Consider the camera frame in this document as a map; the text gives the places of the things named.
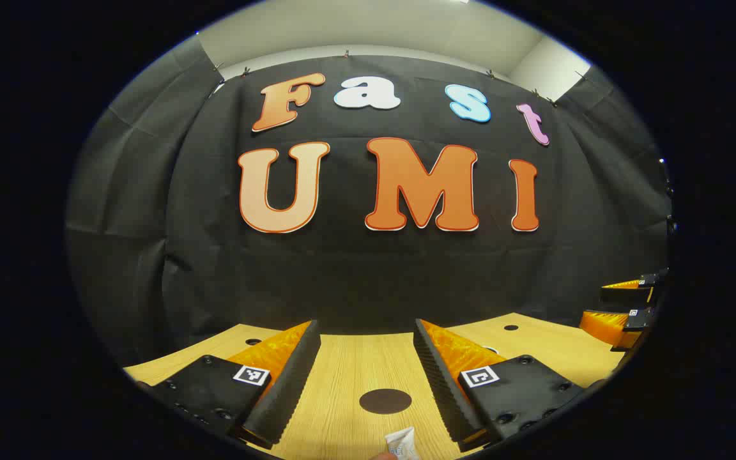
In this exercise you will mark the black backdrop cloth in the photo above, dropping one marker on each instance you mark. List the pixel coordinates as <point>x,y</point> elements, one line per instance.
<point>355,275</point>

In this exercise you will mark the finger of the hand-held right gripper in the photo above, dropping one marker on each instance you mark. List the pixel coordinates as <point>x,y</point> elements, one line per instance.
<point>627,294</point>
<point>607,326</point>

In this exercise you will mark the white toothpaste tube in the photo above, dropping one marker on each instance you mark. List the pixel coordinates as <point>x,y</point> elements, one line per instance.
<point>401,442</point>

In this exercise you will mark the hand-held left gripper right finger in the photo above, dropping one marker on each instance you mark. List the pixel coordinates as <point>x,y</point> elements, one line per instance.
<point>441,383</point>

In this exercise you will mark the brown round coaster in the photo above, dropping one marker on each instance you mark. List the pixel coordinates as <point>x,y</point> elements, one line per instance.
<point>385,401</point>

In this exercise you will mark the wooden desktop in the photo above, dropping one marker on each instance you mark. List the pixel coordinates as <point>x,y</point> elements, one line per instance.
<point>349,364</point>

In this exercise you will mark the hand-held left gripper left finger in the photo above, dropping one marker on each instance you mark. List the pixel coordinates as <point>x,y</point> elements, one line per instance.
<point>288,383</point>

